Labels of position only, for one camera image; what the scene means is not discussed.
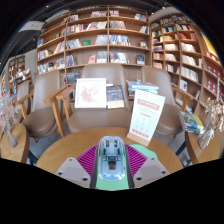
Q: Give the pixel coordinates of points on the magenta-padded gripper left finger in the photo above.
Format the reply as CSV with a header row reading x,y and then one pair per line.
x,y
85,163

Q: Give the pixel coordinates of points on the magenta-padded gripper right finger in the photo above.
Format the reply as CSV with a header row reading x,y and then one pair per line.
x,y
138,163

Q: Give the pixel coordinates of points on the transparent light blue computer mouse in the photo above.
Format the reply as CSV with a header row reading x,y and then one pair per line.
x,y
111,160

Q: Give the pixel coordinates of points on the green smiley mouse pad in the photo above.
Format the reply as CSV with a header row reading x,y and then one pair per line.
x,y
111,186

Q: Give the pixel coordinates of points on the brown upholstered wooden armchair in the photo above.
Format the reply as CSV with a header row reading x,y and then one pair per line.
x,y
170,120
40,121
100,120
23,95

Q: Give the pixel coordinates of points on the white sign on wooden base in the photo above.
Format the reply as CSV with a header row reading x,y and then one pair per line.
x,y
146,116

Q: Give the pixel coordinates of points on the stack of colourful books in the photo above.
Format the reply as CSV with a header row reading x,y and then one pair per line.
x,y
191,122

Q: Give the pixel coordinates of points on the round wooden side table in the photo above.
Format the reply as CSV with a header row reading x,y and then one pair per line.
x,y
15,150
206,153

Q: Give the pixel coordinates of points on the white framed pink picture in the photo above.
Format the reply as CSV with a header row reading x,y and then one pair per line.
x,y
90,93

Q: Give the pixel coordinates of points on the dark cover book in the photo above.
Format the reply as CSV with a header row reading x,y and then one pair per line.
x,y
115,96

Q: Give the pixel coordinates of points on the stack of light blue books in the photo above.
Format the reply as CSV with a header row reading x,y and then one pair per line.
x,y
143,86

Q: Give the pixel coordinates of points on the distant wooden bookshelf unit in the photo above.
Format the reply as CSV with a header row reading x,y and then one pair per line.
x,y
18,71

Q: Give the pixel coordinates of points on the curved wooden bookshelf unit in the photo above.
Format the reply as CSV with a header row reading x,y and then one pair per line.
x,y
186,60

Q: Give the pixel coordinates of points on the tall wooden bookshelf unit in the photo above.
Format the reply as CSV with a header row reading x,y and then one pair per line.
x,y
100,40

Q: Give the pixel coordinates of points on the white ceiling panel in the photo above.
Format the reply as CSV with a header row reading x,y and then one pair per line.
x,y
31,26

